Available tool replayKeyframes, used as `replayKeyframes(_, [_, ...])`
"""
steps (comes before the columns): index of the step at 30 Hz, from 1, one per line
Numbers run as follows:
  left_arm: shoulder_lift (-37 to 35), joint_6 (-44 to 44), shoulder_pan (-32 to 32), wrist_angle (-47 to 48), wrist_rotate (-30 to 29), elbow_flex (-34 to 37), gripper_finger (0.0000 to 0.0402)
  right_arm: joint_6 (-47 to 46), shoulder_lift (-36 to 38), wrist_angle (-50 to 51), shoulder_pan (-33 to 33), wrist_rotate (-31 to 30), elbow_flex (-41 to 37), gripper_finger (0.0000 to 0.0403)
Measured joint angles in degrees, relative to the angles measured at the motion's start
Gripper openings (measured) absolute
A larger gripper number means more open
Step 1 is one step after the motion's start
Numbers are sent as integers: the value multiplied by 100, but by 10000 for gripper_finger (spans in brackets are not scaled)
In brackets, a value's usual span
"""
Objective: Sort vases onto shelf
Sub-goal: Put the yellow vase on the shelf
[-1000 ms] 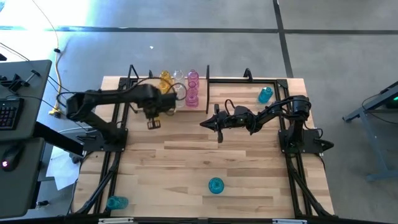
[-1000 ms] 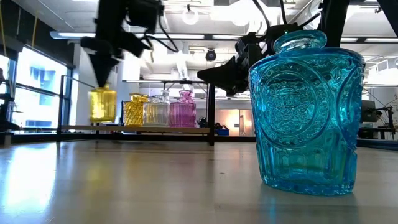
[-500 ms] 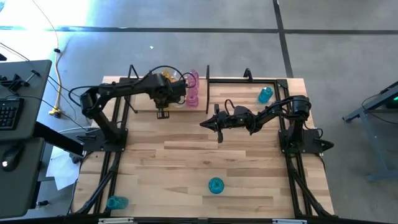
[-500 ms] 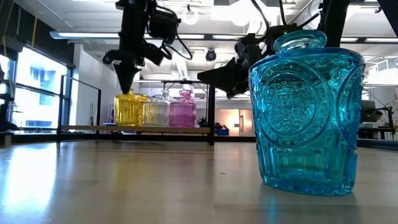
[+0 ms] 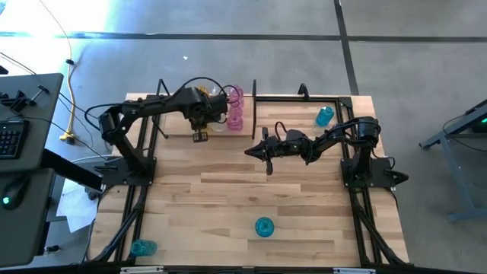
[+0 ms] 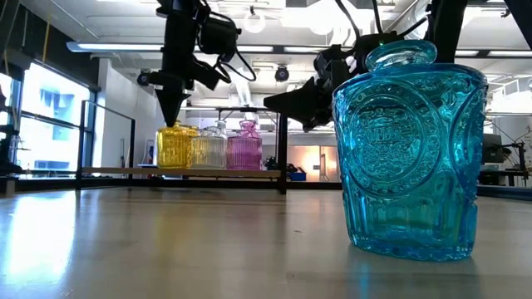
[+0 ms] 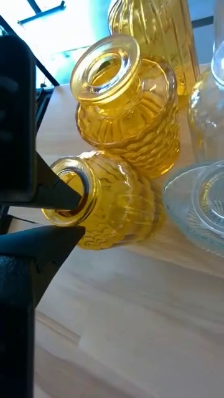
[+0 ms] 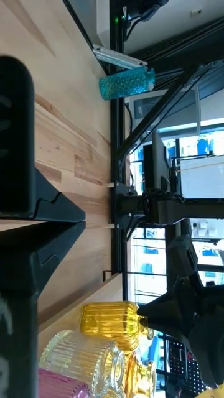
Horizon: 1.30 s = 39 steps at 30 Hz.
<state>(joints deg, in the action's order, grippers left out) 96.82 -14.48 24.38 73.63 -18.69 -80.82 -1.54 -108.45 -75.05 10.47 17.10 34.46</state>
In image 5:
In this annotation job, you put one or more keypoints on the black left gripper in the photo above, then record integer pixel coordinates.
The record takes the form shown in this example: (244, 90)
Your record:
(207, 108)

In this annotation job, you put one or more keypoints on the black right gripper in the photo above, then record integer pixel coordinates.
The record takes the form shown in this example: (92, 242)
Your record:
(283, 146)

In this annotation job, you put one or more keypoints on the yellow faceted glass vase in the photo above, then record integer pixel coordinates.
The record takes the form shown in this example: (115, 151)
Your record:
(204, 90)

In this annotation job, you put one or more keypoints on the clear ribbed glass bottle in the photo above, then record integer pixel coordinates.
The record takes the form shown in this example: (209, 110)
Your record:
(215, 90)

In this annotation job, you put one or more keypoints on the small clear ribbed glass jar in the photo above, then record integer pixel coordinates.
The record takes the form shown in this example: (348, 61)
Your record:
(218, 127)

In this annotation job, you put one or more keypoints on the pink bulbous glass vase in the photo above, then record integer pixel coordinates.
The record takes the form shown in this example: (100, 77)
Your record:
(236, 110)

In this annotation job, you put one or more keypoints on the short pink ribbed glass jar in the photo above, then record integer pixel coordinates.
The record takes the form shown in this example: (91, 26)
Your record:
(235, 123)

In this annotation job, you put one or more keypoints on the tall pink ribbed glass bottle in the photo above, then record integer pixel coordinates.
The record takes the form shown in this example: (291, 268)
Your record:
(239, 91)

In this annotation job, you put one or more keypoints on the slim blue glass bottle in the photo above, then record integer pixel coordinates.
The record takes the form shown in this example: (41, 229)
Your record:
(324, 117)

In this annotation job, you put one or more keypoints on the blue embossed medallion glass vase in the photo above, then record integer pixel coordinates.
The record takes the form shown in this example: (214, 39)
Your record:
(264, 227)

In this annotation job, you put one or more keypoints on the blue diamond-textured glass vase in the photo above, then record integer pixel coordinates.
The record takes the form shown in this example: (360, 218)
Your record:
(144, 247)

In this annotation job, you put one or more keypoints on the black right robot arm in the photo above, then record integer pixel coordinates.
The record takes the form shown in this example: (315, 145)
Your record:
(331, 139)

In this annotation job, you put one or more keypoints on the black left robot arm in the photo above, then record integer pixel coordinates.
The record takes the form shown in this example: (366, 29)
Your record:
(152, 103)

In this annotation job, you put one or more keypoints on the white paper sheet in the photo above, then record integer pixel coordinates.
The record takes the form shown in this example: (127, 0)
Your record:
(76, 209)

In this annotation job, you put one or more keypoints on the black keyboard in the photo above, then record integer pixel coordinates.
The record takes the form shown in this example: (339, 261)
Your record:
(11, 139)

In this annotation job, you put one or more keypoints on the black computer mouse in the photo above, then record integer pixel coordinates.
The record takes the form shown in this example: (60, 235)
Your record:
(15, 192)

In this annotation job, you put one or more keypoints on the grey desk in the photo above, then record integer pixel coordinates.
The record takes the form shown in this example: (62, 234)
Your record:
(23, 236)

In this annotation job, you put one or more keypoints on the black metal shelf end frame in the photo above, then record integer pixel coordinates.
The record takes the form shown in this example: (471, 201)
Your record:
(254, 114)
(158, 89)

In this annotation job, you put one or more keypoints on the black aluminium table frame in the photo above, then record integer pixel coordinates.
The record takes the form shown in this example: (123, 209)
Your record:
(296, 99)

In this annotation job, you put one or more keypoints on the silver bracket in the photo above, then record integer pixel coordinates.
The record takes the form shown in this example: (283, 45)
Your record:
(354, 271)
(141, 270)

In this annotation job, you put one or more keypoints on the black desk clamp bracket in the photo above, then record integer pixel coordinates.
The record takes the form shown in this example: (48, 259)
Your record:
(15, 100)

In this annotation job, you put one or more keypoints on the grey desk frame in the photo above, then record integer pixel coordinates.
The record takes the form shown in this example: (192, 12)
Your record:
(452, 171)

